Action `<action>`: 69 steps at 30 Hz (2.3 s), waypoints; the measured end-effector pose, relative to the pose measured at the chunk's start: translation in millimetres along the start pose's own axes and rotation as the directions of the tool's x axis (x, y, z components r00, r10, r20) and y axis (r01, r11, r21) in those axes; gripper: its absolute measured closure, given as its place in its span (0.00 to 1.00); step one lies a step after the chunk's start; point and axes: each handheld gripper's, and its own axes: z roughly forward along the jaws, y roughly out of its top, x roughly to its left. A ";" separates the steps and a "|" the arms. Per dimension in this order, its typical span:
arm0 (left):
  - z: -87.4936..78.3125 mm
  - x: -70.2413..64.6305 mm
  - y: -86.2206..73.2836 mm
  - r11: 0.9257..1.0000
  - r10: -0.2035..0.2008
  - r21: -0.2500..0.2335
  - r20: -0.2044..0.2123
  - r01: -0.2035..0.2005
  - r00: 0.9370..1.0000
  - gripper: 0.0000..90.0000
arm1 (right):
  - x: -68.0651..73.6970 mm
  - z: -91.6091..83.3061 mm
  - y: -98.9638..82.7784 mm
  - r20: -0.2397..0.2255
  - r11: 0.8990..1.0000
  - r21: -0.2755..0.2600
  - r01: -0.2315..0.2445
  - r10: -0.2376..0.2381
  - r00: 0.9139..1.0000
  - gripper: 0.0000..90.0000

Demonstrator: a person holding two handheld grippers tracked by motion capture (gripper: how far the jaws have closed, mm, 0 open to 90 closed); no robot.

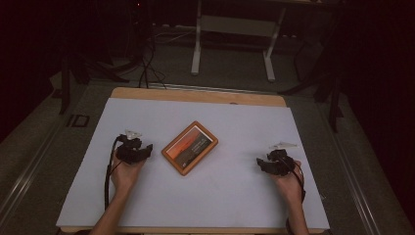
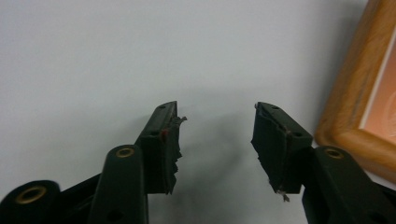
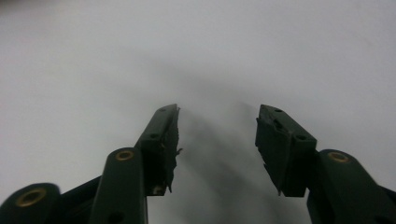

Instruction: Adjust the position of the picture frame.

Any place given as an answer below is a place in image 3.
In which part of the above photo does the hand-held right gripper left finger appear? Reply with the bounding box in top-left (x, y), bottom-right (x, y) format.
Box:
top-left (88, 104), bottom-right (183, 224)

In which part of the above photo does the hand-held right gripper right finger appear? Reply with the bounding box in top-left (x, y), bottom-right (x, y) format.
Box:
top-left (254, 104), bottom-right (396, 224)

